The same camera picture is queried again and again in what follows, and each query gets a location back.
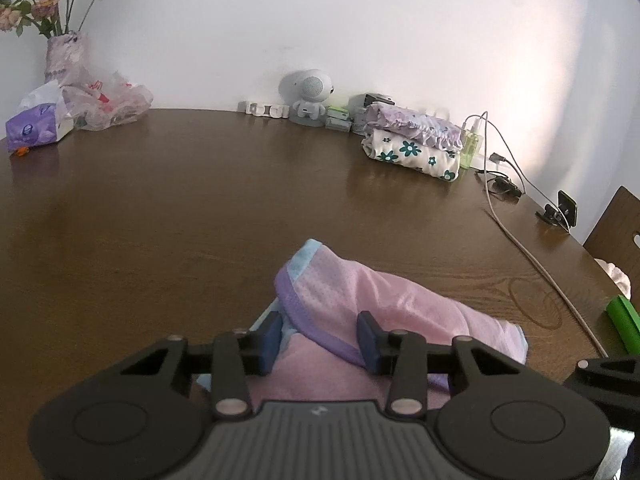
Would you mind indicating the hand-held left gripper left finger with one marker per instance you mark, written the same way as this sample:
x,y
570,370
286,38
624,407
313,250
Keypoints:
x,y
273,342

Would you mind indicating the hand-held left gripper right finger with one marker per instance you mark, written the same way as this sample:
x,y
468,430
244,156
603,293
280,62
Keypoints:
x,y
367,345

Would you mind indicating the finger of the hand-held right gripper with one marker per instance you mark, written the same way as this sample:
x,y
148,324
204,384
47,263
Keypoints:
x,y
622,400

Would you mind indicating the pink purple blue mesh garment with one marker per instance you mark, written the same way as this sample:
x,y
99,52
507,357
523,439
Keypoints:
x,y
380,295

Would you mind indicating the green plastic bar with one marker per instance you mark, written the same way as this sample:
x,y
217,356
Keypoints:
x,y
625,322

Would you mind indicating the pale fluffy cloth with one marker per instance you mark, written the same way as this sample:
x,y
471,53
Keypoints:
x,y
617,275

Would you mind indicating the wooden chair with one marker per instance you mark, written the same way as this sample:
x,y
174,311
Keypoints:
x,y
612,232

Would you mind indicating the folded white floral cloth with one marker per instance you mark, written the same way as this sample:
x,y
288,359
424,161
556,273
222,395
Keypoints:
x,y
410,155

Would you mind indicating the black phone stand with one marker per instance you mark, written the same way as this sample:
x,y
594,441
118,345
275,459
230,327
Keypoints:
x,y
567,207

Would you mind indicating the green translucent bottle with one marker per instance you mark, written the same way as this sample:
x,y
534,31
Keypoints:
x,y
470,150

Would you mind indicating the green white small box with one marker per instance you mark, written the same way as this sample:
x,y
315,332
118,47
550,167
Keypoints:
x,y
338,111
338,125

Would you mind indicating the grey box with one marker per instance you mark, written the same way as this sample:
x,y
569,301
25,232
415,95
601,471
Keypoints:
x,y
356,115

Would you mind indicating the white charger plug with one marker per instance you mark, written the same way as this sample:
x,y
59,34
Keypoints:
x,y
474,122

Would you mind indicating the black power adapter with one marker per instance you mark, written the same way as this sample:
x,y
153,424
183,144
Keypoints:
x,y
377,98

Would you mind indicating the white robot-shaped speaker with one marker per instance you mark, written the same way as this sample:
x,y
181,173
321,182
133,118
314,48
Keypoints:
x,y
306,85

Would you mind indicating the clear plastic bag red print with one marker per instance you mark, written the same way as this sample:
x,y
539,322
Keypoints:
x,y
115,102

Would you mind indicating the small orange object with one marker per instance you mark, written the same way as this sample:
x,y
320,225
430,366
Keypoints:
x,y
21,151

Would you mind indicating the purple white tissue box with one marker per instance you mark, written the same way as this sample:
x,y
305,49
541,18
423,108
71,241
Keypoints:
x,y
35,127

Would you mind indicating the purple patterned vase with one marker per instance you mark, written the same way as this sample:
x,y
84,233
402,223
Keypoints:
x,y
65,57

